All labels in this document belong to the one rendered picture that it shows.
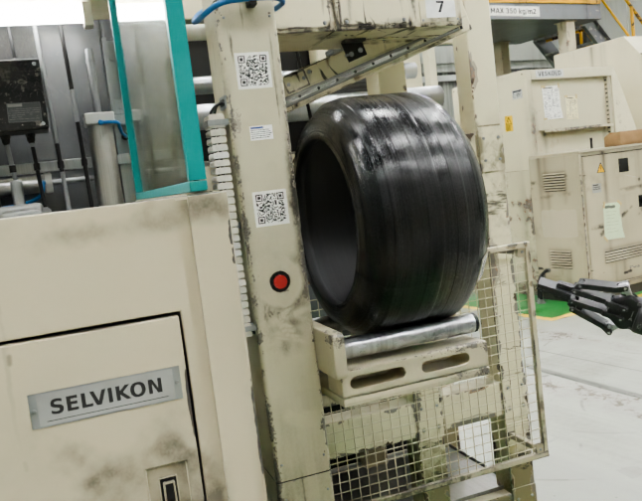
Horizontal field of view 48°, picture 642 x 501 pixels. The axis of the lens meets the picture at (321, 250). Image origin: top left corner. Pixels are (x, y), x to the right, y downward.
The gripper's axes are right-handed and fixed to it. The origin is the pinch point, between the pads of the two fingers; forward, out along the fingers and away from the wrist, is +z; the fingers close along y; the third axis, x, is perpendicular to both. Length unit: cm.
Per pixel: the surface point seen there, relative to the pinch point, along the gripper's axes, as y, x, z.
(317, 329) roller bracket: 14, -23, 43
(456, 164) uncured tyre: -21.6, 0.2, 25.6
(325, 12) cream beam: -36, 35, 74
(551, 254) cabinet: 243, 421, 28
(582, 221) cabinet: 199, 413, 12
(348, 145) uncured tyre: -23, -8, 47
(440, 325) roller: 14.1, -7.0, 20.6
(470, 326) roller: 15.2, -2.3, 14.9
